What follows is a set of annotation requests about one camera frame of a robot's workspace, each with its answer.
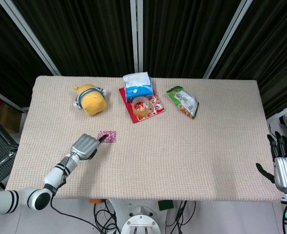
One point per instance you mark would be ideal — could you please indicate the pink patterned sachet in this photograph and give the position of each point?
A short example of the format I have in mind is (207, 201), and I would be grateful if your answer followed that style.
(111, 137)

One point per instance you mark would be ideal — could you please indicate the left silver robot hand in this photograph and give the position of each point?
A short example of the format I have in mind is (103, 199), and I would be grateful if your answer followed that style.
(84, 146)

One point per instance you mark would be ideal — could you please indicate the black curtain panel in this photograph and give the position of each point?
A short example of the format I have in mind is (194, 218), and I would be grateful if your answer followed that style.
(182, 36)
(274, 48)
(84, 36)
(2, 61)

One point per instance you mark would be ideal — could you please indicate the clear cup of snacks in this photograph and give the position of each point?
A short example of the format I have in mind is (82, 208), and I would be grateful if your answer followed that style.
(140, 106)

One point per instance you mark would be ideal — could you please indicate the brown cardboard box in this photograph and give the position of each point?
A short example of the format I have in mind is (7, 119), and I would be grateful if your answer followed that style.
(6, 117)

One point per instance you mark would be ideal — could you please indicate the green snack bag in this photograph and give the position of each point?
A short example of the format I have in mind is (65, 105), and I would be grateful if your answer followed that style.
(184, 101)

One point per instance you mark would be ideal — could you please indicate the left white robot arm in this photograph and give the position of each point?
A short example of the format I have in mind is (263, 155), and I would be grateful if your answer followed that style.
(54, 174)

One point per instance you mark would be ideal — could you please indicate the beige woven tablecloth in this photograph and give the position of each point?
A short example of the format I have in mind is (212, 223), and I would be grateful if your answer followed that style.
(158, 158)

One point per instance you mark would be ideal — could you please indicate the red spiral notebook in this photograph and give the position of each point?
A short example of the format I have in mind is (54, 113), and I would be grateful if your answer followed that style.
(158, 107)

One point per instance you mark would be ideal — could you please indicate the orange block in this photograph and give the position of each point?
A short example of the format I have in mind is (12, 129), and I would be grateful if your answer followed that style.
(94, 201)

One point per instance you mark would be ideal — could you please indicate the yellow plush toy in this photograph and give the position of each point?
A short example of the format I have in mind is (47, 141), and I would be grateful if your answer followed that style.
(93, 102)

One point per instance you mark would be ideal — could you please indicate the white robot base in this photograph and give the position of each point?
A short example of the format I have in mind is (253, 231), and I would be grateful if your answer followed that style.
(142, 219)

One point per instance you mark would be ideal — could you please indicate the blue tissue box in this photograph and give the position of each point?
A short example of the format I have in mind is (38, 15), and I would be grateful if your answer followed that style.
(138, 90)

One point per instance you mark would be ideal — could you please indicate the grey aluminium partition post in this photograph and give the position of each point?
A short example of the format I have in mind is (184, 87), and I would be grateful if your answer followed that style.
(227, 36)
(136, 36)
(32, 36)

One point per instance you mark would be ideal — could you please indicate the green block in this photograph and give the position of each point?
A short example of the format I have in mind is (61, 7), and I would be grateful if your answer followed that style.
(165, 205)

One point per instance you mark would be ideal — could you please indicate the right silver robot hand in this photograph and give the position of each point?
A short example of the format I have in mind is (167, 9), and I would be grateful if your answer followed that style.
(285, 173)

